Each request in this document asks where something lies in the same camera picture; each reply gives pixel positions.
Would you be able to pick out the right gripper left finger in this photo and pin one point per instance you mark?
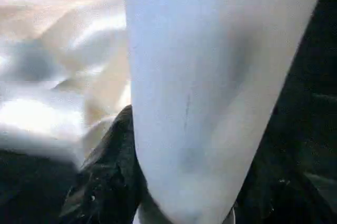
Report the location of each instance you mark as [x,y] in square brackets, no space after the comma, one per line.
[105,182]

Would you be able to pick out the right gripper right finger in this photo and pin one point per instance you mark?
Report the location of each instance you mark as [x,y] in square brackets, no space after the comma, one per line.
[284,192]

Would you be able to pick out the black work mat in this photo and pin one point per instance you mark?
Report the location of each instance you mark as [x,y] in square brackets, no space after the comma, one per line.
[310,119]

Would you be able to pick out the white plastic table top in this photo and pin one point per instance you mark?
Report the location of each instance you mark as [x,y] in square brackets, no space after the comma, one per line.
[52,77]

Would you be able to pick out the white plastic table leg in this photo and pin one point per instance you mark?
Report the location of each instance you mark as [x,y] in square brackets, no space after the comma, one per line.
[210,77]

